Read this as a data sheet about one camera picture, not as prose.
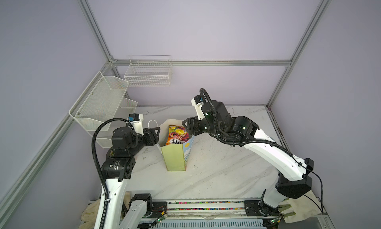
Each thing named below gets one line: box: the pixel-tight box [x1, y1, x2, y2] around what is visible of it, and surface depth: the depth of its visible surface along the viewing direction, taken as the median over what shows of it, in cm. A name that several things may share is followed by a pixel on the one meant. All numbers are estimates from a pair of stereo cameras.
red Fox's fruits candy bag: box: [165, 124, 190, 146], surface depth 80 cm
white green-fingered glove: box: [278, 189, 323, 224], surface depth 74 cm
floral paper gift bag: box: [156, 119, 196, 172], surface depth 78 cm
